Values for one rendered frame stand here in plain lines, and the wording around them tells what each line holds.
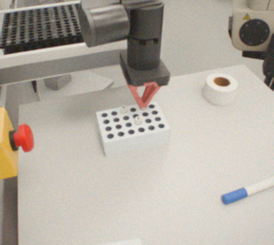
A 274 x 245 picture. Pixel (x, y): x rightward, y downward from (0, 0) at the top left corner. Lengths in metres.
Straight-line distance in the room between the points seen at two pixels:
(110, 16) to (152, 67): 0.12
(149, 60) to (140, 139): 0.14
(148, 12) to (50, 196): 0.32
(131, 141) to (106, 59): 0.19
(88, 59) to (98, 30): 0.19
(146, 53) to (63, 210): 0.28
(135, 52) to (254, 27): 0.68
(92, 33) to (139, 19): 0.08
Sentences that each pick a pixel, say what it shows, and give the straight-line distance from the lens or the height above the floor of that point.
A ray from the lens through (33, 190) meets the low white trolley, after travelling 0.50.
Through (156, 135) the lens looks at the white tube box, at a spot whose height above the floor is 0.79.
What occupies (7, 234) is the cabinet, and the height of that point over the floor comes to 0.70.
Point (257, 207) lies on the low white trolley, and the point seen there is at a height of 0.76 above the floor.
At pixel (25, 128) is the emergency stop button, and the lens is 0.41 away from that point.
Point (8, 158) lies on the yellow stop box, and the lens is 0.40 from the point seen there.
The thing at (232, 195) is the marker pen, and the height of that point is 0.78.
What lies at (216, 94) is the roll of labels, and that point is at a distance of 0.63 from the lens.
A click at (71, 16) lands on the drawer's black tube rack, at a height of 0.90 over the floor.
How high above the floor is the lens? 1.16
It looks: 41 degrees down
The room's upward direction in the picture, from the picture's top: straight up
